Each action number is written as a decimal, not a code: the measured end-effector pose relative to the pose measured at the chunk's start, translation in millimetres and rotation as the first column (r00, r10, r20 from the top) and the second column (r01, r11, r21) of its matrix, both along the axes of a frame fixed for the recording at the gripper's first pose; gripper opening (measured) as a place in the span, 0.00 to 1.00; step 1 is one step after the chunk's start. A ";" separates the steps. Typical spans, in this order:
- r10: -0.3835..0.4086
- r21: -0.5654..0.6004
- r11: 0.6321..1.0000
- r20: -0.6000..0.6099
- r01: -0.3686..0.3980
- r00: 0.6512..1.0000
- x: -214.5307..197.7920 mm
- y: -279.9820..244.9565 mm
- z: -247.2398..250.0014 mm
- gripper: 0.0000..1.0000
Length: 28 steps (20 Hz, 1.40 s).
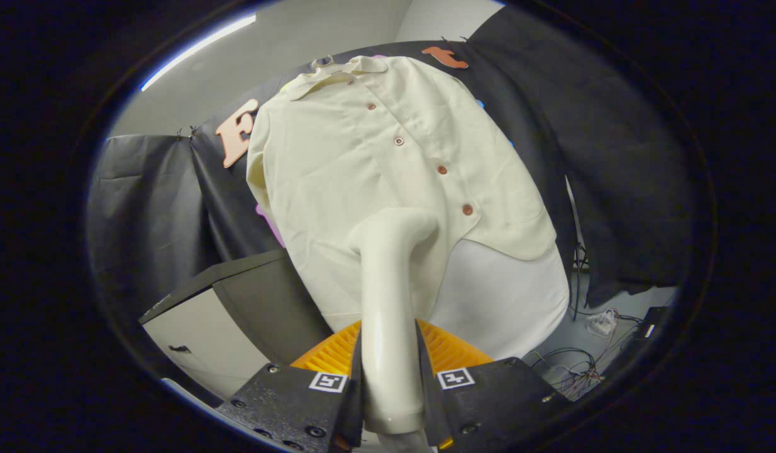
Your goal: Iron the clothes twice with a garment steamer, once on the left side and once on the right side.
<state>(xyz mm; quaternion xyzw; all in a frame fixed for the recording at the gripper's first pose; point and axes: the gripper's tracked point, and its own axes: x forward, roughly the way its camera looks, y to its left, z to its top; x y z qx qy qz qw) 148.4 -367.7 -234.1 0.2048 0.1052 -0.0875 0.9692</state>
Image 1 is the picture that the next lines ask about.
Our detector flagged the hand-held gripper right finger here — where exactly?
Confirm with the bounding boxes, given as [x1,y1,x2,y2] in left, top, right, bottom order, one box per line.
[416,319,572,451]

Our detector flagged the black floor box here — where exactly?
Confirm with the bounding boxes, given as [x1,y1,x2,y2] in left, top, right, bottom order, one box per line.
[633,306,669,341]

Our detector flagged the grey cabinet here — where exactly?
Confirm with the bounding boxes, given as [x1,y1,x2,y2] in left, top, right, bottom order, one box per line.
[138,249,334,401]

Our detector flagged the black backdrop cloth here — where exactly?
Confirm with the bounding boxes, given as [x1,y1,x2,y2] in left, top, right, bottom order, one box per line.
[86,5,700,315]

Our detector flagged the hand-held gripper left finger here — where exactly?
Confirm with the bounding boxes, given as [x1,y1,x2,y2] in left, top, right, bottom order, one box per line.
[216,320,364,453]

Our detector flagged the white ironing form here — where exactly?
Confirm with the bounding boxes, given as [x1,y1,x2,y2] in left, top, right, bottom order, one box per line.
[429,238,571,361]

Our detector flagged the tangle of floor cables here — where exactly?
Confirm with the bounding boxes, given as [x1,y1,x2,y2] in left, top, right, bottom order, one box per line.
[526,302,646,401]

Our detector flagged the cream button-up shirt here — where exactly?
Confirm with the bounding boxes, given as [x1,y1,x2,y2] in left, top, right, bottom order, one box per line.
[246,55,557,333]

